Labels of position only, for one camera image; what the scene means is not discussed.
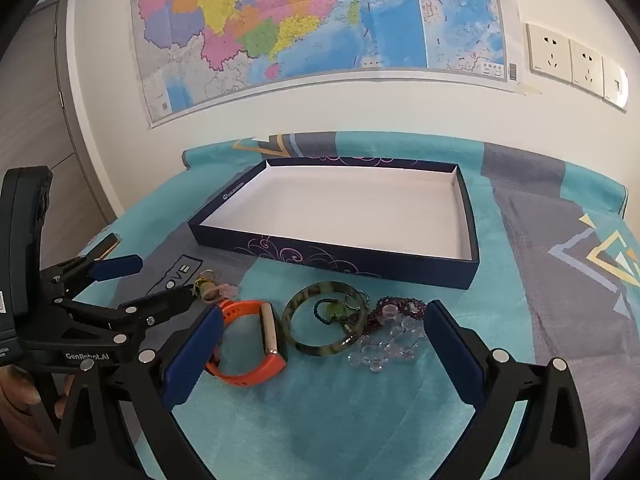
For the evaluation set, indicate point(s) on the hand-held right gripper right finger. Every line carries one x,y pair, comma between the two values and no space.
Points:
447,345

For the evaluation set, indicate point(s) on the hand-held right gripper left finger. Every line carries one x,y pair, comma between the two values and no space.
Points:
192,355

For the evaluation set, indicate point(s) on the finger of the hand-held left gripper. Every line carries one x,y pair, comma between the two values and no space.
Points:
150,310
117,266

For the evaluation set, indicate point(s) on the orange smart watch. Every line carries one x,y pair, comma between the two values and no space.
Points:
250,355

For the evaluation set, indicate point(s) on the green marbled bangle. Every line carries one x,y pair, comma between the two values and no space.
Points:
295,335

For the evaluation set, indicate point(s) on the dark blue cardboard box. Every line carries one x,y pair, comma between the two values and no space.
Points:
350,205

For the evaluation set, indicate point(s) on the person's left forearm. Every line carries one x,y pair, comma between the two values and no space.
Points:
20,435

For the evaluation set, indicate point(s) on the person's left hand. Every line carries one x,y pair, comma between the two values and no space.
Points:
61,400

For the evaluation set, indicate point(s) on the grey wardrobe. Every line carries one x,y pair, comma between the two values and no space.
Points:
35,125

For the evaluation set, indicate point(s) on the teal and grey printed blanket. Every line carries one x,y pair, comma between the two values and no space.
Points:
320,420

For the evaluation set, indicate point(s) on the white wall socket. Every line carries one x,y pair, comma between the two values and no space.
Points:
549,52
587,67
616,84

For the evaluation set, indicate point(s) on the colourful wall map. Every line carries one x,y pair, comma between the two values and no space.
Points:
310,20

